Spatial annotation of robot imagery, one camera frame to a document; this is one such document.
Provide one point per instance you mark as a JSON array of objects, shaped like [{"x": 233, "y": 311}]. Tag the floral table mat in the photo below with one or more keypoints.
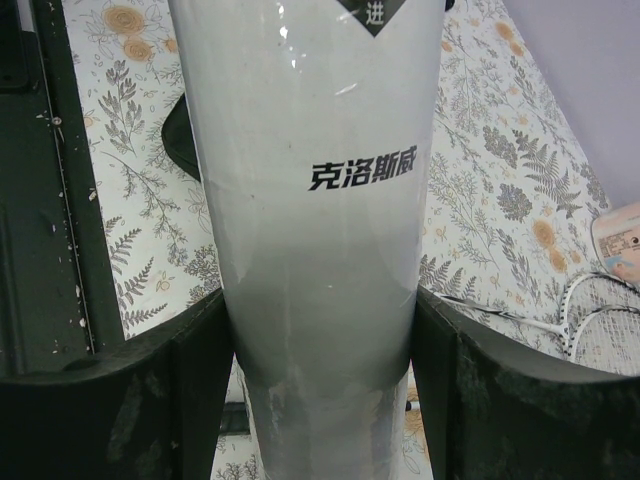
[{"x": 511, "y": 194}]

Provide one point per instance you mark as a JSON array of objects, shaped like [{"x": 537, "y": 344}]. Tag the badminton racket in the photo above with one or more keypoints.
[
  {"x": 607, "y": 339},
  {"x": 583, "y": 294}
]

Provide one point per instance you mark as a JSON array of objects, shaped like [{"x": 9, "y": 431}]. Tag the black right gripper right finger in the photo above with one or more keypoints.
[{"x": 493, "y": 408}]

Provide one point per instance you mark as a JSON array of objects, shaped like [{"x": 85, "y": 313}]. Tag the left badminton racket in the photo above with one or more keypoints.
[{"x": 583, "y": 294}]

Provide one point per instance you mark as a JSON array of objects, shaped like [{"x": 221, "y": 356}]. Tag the right badminton racket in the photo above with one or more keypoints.
[{"x": 607, "y": 339}]

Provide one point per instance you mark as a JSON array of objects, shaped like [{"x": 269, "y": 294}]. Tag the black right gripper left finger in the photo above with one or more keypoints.
[{"x": 150, "y": 409}]

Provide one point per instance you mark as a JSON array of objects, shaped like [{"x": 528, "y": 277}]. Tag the pink toilet paper roll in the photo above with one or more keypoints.
[{"x": 615, "y": 237}]

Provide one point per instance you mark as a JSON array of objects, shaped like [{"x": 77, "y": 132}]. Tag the white shuttlecock tube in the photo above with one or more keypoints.
[{"x": 312, "y": 122}]

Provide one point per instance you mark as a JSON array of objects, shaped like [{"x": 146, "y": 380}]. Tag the black racket bag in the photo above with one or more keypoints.
[{"x": 178, "y": 141}]

